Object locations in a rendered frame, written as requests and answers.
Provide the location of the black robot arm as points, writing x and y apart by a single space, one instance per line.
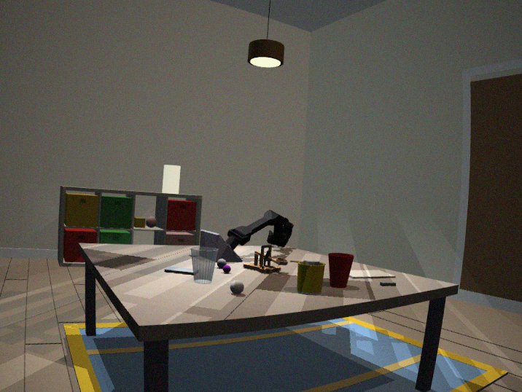
281 235

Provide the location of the cream flat rectangular panel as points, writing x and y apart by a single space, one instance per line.
354 274

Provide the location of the dark red cup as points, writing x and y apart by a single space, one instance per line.
340 268

